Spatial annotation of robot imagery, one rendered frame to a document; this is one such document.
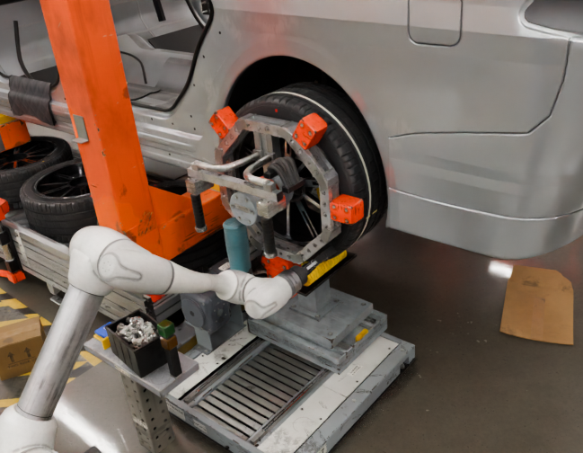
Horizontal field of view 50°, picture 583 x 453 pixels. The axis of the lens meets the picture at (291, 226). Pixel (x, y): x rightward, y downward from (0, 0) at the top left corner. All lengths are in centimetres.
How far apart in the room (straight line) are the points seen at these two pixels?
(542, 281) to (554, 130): 157
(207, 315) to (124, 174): 66
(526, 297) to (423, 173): 131
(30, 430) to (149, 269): 55
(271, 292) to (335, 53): 80
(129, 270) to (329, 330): 116
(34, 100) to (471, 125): 255
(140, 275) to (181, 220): 98
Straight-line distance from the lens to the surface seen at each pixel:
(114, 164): 236
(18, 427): 192
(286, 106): 222
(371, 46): 203
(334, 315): 268
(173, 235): 261
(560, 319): 312
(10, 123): 433
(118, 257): 166
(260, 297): 204
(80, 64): 224
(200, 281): 184
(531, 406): 267
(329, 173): 212
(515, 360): 286
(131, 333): 220
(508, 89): 185
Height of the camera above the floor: 184
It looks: 29 degrees down
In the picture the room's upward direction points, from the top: 6 degrees counter-clockwise
